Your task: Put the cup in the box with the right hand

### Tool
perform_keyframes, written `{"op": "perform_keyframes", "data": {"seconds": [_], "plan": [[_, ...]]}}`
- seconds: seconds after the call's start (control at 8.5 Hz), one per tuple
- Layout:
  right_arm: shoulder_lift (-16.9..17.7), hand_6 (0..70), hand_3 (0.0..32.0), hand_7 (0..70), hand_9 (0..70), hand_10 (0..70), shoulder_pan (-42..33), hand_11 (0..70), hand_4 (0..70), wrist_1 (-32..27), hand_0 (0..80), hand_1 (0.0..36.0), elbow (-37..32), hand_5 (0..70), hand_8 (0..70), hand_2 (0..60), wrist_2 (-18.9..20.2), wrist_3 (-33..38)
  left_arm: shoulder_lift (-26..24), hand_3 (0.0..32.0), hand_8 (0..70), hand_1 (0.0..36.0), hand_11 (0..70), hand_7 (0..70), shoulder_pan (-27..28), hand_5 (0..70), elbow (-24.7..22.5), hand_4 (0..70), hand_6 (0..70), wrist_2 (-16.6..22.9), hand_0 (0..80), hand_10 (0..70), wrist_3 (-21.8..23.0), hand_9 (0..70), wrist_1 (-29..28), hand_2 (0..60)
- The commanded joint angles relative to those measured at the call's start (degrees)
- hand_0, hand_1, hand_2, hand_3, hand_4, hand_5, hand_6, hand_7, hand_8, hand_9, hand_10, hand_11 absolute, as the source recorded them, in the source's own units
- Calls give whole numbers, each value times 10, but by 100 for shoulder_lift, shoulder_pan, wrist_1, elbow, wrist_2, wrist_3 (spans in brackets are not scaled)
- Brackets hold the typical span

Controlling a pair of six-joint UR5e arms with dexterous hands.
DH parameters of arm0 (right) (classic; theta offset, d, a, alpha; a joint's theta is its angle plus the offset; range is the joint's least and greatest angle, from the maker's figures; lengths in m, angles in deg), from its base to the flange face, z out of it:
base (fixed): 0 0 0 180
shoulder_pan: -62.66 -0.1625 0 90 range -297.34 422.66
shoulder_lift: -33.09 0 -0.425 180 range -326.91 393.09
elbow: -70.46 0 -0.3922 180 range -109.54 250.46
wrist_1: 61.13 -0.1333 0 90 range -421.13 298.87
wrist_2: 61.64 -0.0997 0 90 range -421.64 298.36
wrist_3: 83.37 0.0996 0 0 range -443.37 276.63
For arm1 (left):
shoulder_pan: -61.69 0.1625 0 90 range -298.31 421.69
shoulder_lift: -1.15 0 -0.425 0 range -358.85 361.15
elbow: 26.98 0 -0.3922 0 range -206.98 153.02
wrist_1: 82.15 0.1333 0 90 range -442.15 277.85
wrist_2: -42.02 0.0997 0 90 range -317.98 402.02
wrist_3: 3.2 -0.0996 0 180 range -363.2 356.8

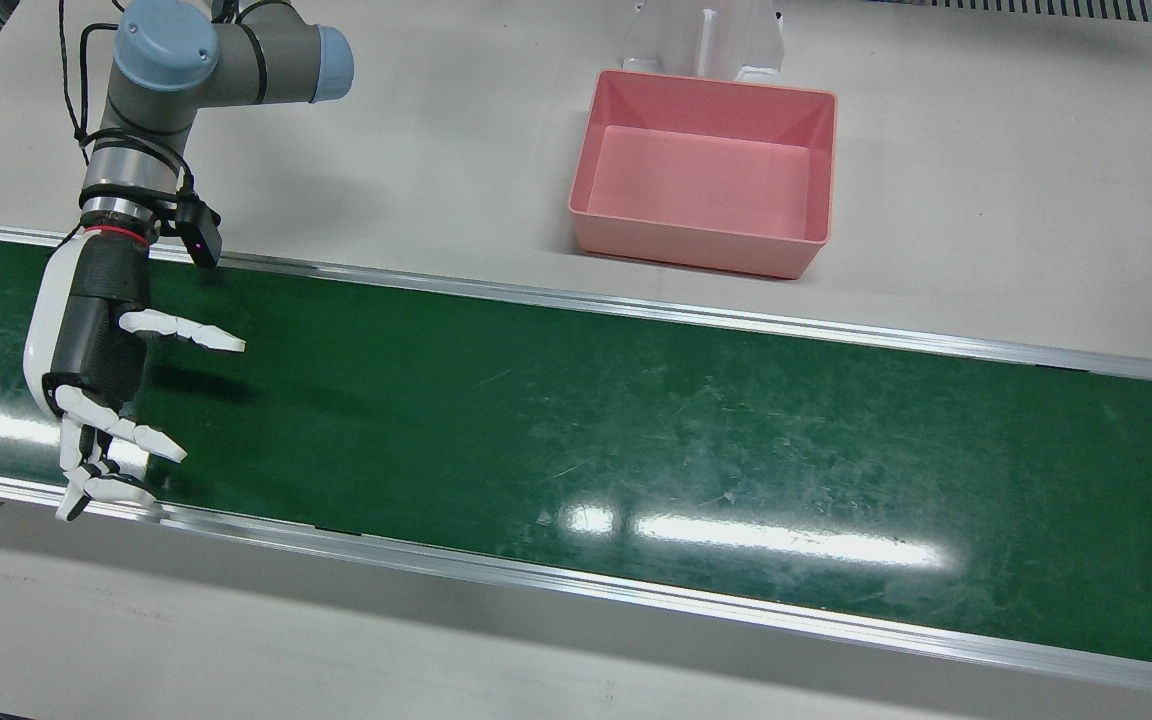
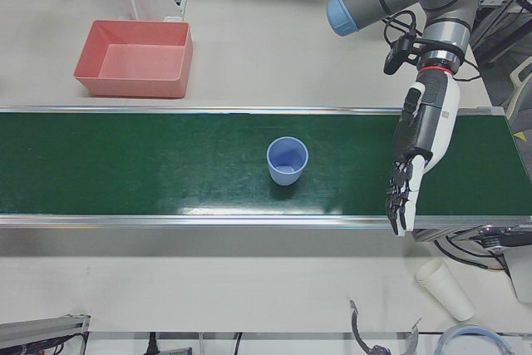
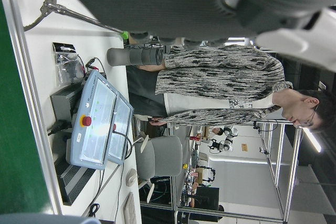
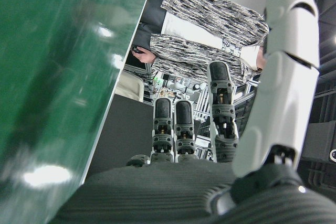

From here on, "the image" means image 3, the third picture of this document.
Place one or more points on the metal rod with green tip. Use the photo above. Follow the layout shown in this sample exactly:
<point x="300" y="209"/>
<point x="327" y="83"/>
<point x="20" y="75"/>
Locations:
<point x="78" y="15"/>

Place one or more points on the grey teach pendant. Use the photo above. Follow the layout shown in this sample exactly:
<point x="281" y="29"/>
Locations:
<point x="98" y="129"/>

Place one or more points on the grey office chair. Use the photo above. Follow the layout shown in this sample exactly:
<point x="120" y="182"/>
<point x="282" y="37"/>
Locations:
<point x="165" y="155"/>

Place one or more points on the green conveyor belt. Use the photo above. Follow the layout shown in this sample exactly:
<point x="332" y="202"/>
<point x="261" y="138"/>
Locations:
<point x="18" y="129"/>

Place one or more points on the black metal power box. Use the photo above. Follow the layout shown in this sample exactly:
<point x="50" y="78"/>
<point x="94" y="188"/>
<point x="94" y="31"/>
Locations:
<point x="65" y="98"/>

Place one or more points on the black finned heat sink box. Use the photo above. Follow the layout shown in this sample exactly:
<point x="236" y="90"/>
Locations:
<point x="73" y="179"/>

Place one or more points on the person in patterned cardigan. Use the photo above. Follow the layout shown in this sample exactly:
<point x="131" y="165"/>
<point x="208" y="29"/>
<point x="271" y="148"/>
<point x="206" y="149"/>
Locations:
<point x="223" y="77"/>

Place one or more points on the black monitor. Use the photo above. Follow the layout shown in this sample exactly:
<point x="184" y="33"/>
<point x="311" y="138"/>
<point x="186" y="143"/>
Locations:
<point x="207" y="197"/>

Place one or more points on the grey cylindrical tube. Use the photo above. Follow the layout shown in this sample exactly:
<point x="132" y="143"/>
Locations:
<point x="123" y="56"/>

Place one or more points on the white computer keyboard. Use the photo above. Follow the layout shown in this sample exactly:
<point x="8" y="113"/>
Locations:
<point x="130" y="209"/>

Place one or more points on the red and black clip leads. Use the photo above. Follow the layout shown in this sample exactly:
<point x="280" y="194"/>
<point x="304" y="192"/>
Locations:
<point x="90" y="62"/>

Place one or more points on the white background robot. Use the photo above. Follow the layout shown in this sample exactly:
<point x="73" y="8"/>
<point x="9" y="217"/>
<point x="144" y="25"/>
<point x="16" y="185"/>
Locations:
<point x="228" y="142"/>

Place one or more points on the clear bag with black header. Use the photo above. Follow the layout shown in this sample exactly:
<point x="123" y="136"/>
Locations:
<point x="65" y="61"/>

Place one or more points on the long ceiling light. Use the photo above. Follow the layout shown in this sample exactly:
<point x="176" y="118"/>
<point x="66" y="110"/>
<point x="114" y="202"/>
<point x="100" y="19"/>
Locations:
<point x="312" y="140"/>

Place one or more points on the aluminium profile frame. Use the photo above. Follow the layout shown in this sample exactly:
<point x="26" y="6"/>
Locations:
<point x="291" y="179"/>

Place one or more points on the aluminium conveyor side rail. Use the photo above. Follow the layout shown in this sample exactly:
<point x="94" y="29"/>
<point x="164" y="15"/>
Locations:
<point x="34" y="90"/>

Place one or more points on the thin metal eyeglasses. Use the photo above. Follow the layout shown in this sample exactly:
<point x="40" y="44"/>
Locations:
<point x="312" y="116"/>

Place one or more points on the red emergency stop button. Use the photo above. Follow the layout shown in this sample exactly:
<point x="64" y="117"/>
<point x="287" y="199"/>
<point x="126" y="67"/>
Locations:
<point x="86" y="121"/>

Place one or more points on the small blue teach pendant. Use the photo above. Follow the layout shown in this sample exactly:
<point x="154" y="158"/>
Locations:
<point x="123" y="113"/>

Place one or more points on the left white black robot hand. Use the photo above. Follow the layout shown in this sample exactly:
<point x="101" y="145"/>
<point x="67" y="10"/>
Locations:
<point x="162" y="1"/>

